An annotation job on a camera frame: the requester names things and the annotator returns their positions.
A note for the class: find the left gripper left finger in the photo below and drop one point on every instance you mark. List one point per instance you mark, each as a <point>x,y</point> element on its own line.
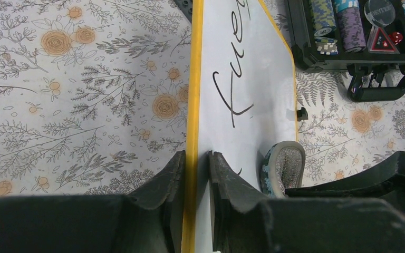
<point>149,219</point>

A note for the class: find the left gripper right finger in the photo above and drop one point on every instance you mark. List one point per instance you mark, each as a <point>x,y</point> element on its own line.
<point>246,220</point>

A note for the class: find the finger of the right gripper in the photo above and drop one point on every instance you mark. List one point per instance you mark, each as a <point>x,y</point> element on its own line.
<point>386,181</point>

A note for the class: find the yellow framed whiteboard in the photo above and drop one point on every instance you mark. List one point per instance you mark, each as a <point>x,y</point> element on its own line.
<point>241,99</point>

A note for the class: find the black poker chip case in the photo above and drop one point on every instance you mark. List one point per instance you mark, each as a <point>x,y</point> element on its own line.
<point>364,38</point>

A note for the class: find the floral tablecloth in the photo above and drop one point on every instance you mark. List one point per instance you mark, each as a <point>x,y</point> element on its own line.
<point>94,99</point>

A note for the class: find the dark grey lego baseplate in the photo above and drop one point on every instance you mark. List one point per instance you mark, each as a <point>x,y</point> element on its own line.
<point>186,7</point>

